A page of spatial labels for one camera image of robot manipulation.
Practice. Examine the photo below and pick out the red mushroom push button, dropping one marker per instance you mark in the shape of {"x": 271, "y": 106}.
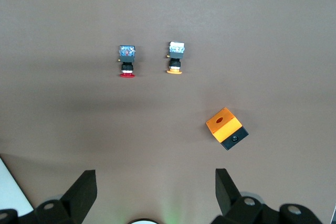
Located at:
{"x": 127, "y": 56}

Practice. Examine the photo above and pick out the white drawer cabinet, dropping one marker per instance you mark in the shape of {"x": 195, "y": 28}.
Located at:
{"x": 10, "y": 190}

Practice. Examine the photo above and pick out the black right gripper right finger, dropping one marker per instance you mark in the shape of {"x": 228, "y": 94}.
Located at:
{"x": 231, "y": 203}

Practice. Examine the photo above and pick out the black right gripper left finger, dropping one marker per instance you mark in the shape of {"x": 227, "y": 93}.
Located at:
{"x": 78, "y": 197}

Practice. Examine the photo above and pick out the brown table cover mat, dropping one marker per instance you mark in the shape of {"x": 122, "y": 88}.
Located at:
{"x": 168, "y": 11}

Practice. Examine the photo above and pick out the yellow mushroom push button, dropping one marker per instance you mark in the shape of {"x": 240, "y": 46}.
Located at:
{"x": 176, "y": 53}

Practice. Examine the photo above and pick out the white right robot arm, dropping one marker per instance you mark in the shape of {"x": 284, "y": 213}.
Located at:
{"x": 144, "y": 222}

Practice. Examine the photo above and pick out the orange black button enclosure box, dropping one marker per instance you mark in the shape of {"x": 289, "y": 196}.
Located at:
{"x": 223, "y": 125}

